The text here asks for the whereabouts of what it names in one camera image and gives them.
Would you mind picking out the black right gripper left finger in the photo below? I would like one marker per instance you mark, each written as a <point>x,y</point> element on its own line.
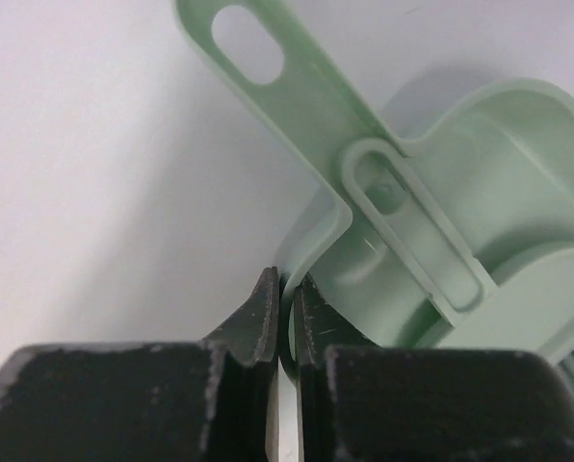
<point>209,400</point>

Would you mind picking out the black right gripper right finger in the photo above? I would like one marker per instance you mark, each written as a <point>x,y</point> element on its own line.
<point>363,402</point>

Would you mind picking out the green plastic dustpan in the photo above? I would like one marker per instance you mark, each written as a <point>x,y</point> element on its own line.
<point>508,183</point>

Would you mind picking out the green hand brush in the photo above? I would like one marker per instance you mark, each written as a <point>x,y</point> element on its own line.
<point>306,110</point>

